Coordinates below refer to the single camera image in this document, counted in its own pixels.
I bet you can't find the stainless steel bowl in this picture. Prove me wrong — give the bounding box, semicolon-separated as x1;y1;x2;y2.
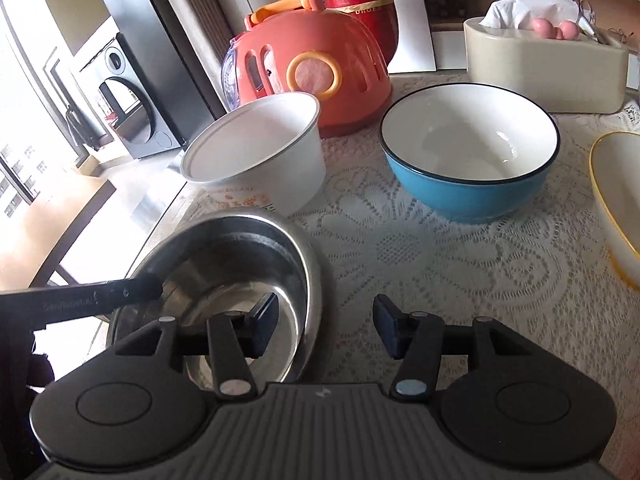
106;205;337;386

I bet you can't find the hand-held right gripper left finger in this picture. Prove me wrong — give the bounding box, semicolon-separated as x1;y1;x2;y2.
114;292;280;403

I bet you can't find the white tissue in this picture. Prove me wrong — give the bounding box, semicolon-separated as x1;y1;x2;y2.
479;0;581;31

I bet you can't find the white lace tablecloth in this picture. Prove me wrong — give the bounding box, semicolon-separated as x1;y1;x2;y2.
187;72;640;461

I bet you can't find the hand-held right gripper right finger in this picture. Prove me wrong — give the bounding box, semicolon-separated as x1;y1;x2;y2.
372;294;532;403

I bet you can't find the black washing machine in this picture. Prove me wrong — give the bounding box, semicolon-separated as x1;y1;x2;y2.
80;32;187;161

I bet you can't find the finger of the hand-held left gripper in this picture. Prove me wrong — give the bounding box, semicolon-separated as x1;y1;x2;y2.
0;272;164;333

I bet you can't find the orange dome food cover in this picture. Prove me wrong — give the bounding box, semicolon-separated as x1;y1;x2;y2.
221;0;393;139

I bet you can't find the beige tissue box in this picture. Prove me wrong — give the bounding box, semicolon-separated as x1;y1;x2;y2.
463;16;630;114

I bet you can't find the yellow-rimmed white bowl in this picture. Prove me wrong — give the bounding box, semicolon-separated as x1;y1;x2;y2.
588;131;640;288

